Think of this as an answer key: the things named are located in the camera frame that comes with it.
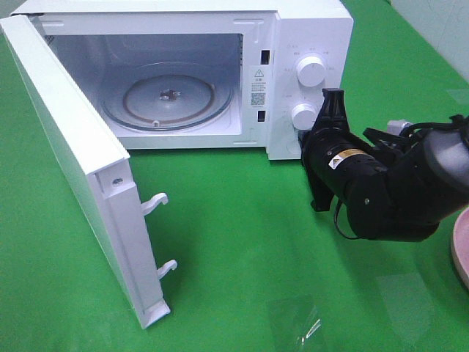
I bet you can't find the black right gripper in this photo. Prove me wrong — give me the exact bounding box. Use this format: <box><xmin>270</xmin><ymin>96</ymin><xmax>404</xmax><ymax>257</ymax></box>
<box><xmin>298</xmin><ymin>88</ymin><xmax>381</xmax><ymax>212</ymax></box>

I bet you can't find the pink round plate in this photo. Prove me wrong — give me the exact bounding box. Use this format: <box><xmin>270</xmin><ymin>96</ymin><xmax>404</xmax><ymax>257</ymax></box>
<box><xmin>451</xmin><ymin>208</ymin><xmax>469</xmax><ymax>288</ymax></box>

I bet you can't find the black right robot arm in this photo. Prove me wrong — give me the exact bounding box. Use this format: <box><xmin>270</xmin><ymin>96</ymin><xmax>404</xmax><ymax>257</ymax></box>
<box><xmin>300</xmin><ymin>89</ymin><xmax>468</xmax><ymax>241</ymax></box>

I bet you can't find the lower white microwave knob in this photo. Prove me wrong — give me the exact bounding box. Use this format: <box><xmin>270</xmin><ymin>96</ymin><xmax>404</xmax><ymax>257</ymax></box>
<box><xmin>291</xmin><ymin>103</ymin><xmax>318</xmax><ymax>131</ymax></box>

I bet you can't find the white microwave knob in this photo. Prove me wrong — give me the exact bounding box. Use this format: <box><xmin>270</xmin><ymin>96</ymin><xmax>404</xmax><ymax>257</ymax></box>
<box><xmin>291</xmin><ymin>103</ymin><xmax>318</xmax><ymax>131</ymax></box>
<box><xmin>296</xmin><ymin>54</ymin><xmax>326</xmax><ymax>87</ymax></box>

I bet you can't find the upper white microwave knob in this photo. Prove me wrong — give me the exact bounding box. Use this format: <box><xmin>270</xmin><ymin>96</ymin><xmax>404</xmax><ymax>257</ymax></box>
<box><xmin>296</xmin><ymin>54</ymin><xmax>326</xmax><ymax>87</ymax></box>

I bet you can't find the white microwave oven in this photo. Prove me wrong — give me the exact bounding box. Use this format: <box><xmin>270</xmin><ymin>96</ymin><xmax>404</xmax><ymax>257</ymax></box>
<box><xmin>8</xmin><ymin>1</ymin><xmax>353</xmax><ymax>160</ymax></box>

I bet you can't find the white microwave door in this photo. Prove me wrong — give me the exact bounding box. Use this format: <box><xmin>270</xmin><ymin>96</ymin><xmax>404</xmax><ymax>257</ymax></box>
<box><xmin>1</xmin><ymin>15</ymin><xmax>177</xmax><ymax>328</ymax></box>

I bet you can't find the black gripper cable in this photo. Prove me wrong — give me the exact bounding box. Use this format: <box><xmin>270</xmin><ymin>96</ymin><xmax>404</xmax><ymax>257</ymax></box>
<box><xmin>332</xmin><ymin>203</ymin><xmax>362</xmax><ymax>241</ymax></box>

